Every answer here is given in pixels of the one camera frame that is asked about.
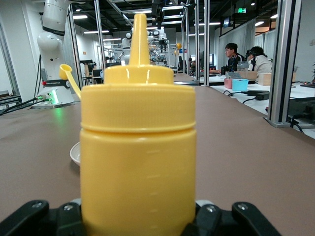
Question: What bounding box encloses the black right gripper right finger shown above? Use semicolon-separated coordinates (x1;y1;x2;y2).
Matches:
186;199;282;236

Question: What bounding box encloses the black arm base cable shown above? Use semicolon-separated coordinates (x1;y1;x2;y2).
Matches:
0;95;48;117

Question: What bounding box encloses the cream white round plate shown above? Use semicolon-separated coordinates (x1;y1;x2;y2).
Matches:
69;141;82;167

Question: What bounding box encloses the wide aluminium frame post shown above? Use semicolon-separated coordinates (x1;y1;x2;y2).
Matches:
267;0;303;129

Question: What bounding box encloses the light wooden box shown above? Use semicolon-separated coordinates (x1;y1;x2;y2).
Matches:
257;72;273;87

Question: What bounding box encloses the black power adapter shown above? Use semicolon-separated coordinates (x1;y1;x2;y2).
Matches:
247;89;271;101

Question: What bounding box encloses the yellow squeeze sauce bottle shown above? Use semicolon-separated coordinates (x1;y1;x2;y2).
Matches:
59;13;198;236

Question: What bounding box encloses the brown cardboard box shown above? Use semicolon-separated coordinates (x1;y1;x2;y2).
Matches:
236;70;259;80

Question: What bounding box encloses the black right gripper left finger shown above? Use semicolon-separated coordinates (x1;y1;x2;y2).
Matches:
0;199;84;236

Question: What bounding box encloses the person wearing headset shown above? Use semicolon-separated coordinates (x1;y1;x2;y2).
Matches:
245;46;274;83

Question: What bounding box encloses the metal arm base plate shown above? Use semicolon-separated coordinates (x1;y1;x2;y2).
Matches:
31;101;76;110

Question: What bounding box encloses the slim aluminium frame post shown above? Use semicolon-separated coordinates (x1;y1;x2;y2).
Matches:
94;0;107;72
203;0;211;87

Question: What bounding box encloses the light blue storage box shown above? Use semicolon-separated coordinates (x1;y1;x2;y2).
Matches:
231;79;250;92

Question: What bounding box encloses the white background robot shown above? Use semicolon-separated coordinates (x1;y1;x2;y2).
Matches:
147;26;171;62

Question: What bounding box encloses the white side table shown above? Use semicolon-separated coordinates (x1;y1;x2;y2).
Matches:
198;73;315;140

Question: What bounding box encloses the person in black shirt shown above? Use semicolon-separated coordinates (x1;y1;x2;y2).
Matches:
216;43;247;75

